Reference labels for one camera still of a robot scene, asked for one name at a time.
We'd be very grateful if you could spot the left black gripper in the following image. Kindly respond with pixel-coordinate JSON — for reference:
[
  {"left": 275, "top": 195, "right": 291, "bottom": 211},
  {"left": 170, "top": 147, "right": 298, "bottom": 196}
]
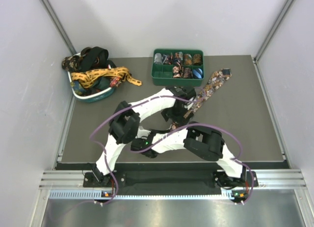
[{"left": 160, "top": 104, "right": 194, "bottom": 130}]

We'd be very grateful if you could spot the brown floral tie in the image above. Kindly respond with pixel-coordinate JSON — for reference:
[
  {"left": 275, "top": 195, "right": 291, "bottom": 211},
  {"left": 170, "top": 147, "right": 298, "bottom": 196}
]
[{"left": 169, "top": 68, "right": 232, "bottom": 131}]

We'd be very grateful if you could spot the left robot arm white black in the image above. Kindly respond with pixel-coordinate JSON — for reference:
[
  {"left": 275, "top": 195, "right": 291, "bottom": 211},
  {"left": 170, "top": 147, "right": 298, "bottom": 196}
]
[{"left": 90, "top": 86, "right": 197, "bottom": 186}]

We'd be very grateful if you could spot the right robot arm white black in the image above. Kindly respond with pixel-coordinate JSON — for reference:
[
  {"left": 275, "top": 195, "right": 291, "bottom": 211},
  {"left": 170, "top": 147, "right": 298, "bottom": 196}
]
[{"left": 131, "top": 122, "right": 247, "bottom": 188}]

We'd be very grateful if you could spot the pink floral rolled tie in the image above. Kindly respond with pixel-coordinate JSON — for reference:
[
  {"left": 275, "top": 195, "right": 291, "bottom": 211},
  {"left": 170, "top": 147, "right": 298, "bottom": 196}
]
[{"left": 172, "top": 65, "right": 183, "bottom": 78}]

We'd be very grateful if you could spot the brown pink rolled tie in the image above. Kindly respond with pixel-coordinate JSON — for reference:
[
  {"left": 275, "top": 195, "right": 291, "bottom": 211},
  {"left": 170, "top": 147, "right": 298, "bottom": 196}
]
[{"left": 183, "top": 67, "right": 192, "bottom": 79}]

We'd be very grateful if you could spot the blue striped rolled tie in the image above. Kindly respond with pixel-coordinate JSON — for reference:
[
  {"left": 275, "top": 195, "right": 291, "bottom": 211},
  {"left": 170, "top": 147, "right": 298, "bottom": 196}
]
[{"left": 192, "top": 68, "right": 204, "bottom": 79}]

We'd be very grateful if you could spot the green compartment tray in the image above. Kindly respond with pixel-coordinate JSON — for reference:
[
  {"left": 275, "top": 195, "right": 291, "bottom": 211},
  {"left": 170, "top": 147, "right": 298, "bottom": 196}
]
[{"left": 151, "top": 48, "right": 205, "bottom": 87}]

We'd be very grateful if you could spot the dark red rolled tie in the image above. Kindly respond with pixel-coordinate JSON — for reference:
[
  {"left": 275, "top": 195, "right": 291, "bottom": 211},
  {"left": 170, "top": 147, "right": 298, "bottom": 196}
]
[{"left": 162, "top": 53, "right": 173, "bottom": 65}]

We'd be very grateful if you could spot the teal floral rolled tie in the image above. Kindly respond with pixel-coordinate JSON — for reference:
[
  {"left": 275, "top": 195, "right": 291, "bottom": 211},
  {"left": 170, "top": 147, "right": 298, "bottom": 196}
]
[{"left": 173, "top": 51, "right": 183, "bottom": 65}]

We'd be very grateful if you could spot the grey rolled tie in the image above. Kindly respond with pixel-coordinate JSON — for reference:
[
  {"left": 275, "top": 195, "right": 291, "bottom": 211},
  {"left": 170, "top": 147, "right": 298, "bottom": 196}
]
[{"left": 154, "top": 52, "right": 163, "bottom": 65}]

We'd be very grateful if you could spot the dark brown rolled tie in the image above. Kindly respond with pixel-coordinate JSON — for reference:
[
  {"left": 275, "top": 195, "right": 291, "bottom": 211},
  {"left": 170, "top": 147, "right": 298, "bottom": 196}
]
[{"left": 192, "top": 53, "right": 203, "bottom": 66}]

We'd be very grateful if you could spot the red patterned tie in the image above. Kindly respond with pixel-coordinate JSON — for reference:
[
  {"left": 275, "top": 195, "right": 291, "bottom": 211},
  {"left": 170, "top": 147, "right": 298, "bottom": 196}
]
[{"left": 110, "top": 76, "right": 121, "bottom": 88}]

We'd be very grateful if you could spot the white teal basket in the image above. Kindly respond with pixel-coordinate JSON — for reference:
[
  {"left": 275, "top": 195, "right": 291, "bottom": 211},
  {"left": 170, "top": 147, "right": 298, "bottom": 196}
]
[{"left": 66, "top": 52, "right": 114, "bottom": 102}]

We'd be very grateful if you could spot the black tie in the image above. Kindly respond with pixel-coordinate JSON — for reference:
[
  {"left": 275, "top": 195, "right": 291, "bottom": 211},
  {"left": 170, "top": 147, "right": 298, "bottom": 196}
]
[{"left": 78, "top": 47, "right": 117, "bottom": 72}]

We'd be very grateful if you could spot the green patterned tie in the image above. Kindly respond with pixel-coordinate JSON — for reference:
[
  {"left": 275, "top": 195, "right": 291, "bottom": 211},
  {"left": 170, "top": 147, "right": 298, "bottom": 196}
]
[{"left": 70, "top": 80, "right": 86, "bottom": 96}]

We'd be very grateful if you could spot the yellow patterned tie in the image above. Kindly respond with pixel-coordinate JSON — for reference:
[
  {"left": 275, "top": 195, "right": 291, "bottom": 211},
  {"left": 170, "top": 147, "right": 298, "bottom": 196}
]
[{"left": 70, "top": 67, "right": 142, "bottom": 88}]

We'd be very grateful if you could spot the dark floral tie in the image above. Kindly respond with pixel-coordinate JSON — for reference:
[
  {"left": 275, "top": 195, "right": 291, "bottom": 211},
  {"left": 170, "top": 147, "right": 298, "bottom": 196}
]
[{"left": 61, "top": 55, "right": 80, "bottom": 72}]

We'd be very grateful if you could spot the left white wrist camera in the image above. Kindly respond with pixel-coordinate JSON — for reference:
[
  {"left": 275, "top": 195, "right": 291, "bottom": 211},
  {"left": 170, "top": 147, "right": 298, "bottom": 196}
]
[{"left": 186, "top": 101, "right": 199, "bottom": 113}]

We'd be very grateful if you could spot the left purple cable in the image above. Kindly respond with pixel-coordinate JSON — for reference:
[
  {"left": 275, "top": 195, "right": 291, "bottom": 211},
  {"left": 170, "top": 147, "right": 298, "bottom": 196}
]
[{"left": 89, "top": 87, "right": 208, "bottom": 204}]

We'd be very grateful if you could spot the purple cable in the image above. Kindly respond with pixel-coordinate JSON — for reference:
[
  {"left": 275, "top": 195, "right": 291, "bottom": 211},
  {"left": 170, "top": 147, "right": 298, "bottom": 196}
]
[
  {"left": 129, "top": 123, "right": 255, "bottom": 205},
  {"left": 89, "top": 87, "right": 208, "bottom": 204}
]

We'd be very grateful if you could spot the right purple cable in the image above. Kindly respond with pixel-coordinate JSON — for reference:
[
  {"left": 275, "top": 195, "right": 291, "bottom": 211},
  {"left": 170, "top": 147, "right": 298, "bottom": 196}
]
[{"left": 129, "top": 123, "right": 255, "bottom": 205}]

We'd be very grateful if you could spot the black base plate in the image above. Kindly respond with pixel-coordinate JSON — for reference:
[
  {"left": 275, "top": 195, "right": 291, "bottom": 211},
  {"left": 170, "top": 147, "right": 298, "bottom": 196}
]
[{"left": 83, "top": 163, "right": 258, "bottom": 195}]

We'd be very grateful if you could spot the grey slotted cable duct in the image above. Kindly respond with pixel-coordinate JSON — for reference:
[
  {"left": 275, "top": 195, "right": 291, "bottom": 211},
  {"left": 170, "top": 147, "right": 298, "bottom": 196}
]
[{"left": 49, "top": 190, "right": 246, "bottom": 200}]

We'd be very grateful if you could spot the aluminium front rail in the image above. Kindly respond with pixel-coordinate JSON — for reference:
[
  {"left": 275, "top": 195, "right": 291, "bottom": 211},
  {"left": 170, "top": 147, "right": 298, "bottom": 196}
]
[{"left": 39, "top": 169, "right": 307, "bottom": 189}]

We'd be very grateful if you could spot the left aluminium frame post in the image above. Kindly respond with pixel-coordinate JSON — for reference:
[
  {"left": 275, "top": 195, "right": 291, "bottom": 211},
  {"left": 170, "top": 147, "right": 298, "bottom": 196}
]
[{"left": 40, "top": 0, "right": 77, "bottom": 54}]

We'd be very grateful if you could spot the aluminium frame post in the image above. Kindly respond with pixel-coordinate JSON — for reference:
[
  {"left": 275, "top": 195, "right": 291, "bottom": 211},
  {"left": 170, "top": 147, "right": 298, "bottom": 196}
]
[
  {"left": 40, "top": 0, "right": 77, "bottom": 54},
  {"left": 253, "top": 0, "right": 296, "bottom": 63}
]

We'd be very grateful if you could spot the right aluminium frame post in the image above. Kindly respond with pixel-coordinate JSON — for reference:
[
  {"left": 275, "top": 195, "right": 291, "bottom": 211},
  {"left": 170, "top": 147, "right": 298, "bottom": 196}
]
[{"left": 253, "top": 0, "right": 296, "bottom": 63}]

